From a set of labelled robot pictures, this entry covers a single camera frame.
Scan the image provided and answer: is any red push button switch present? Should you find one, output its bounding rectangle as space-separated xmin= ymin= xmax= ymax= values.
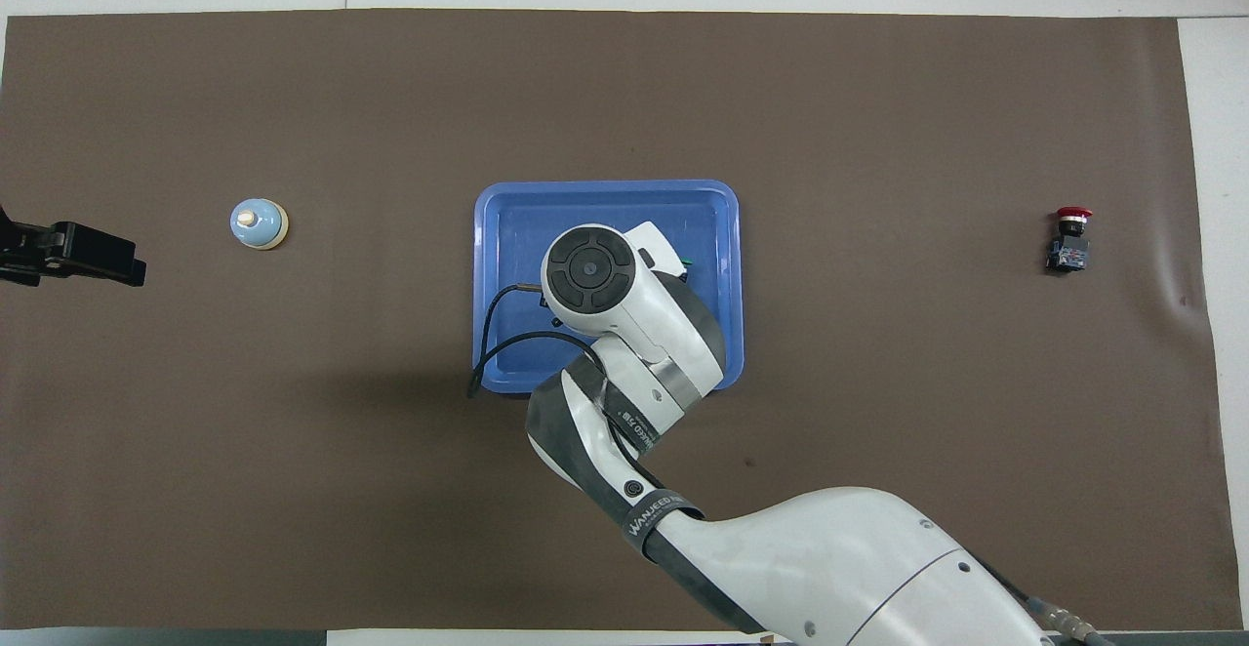
xmin=1047 ymin=207 xmax=1094 ymax=274

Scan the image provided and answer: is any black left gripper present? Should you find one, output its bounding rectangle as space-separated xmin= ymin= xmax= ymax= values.
xmin=0 ymin=205 xmax=147 ymax=288

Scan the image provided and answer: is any light blue desk bell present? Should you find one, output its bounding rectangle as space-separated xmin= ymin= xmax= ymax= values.
xmin=230 ymin=197 xmax=290 ymax=251

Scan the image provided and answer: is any brown table mat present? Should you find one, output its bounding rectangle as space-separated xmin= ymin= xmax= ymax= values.
xmin=0 ymin=9 xmax=1245 ymax=632

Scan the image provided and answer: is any blue plastic tray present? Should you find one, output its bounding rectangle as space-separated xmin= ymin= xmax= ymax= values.
xmin=472 ymin=180 xmax=745 ymax=395

